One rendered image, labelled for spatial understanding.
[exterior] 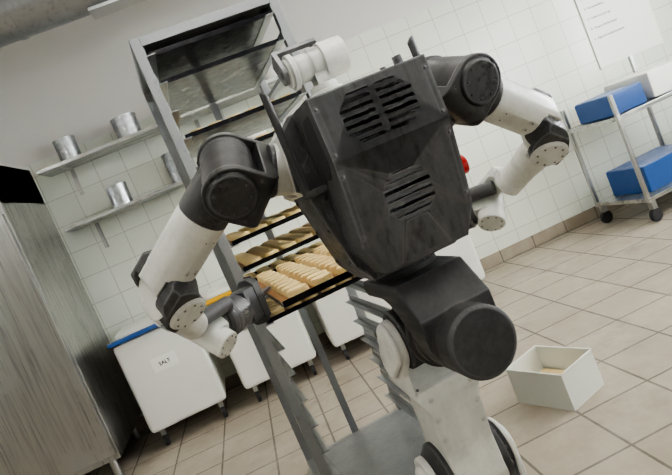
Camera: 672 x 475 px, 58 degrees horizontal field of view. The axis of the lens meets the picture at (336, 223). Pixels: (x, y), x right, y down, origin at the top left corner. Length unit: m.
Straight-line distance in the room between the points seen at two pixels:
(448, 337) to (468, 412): 0.34
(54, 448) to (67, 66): 2.58
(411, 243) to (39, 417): 3.33
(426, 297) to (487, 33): 4.35
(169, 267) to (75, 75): 3.84
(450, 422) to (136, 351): 3.09
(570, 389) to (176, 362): 2.46
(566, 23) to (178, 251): 4.77
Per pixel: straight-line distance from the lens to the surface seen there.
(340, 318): 4.08
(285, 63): 1.08
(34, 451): 4.13
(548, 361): 2.88
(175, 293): 1.09
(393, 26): 4.97
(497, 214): 1.47
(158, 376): 4.12
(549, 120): 1.27
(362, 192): 0.89
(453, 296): 0.97
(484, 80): 1.10
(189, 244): 1.05
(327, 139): 0.87
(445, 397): 1.19
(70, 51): 4.89
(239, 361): 4.07
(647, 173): 4.86
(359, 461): 2.52
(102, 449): 4.04
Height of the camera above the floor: 1.23
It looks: 5 degrees down
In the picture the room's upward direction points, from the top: 23 degrees counter-clockwise
